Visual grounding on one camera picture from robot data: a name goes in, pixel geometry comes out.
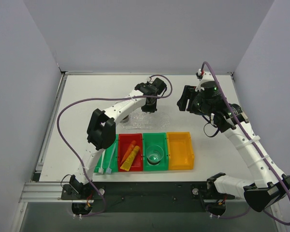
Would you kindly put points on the left green bin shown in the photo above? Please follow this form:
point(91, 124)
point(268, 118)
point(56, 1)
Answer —
point(107, 156)

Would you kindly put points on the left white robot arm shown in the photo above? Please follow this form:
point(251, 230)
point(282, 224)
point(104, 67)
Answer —
point(101, 130)

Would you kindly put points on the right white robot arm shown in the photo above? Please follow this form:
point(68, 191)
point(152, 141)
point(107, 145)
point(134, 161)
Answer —
point(269, 183)

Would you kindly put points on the clear textured oval tray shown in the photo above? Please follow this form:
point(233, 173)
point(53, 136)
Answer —
point(164, 122)

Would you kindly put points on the clear textured holder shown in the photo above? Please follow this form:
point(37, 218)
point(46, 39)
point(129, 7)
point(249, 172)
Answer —
point(142, 120)

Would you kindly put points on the dark smoky plastic cup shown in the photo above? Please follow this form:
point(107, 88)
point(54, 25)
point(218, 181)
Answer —
point(125, 119)

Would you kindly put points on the orange toothpaste tube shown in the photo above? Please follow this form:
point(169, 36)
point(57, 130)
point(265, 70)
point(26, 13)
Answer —
point(128, 151)

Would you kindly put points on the red bin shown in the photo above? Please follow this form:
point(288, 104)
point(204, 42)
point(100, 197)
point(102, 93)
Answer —
point(124, 141)

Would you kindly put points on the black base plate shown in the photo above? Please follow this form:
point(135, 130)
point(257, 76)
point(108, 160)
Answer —
point(144, 197)

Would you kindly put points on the white toothbrush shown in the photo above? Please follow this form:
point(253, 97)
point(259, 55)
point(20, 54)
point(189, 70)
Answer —
point(101, 169)

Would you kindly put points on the aluminium frame rail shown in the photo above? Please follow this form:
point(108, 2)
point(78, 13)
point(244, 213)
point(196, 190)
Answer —
point(47, 192)

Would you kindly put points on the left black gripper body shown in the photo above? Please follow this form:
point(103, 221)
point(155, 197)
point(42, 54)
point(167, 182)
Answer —
point(150, 102)

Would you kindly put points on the clear plastic cup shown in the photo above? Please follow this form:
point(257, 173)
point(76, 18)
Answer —
point(154, 154)

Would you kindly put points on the yellow bin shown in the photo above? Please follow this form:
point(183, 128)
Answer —
point(180, 151)

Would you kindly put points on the light blue toothbrush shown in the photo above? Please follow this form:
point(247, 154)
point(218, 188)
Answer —
point(112, 163)

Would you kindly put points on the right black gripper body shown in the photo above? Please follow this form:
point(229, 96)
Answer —
point(190, 99)

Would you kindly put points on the yellow toothpaste tube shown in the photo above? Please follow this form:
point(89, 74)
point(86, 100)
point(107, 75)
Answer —
point(130, 159)

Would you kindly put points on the green bin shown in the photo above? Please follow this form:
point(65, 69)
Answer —
point(107, 156)
point(155, 139)

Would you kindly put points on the right green bin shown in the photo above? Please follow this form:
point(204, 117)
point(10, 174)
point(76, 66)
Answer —
point(155, 139)

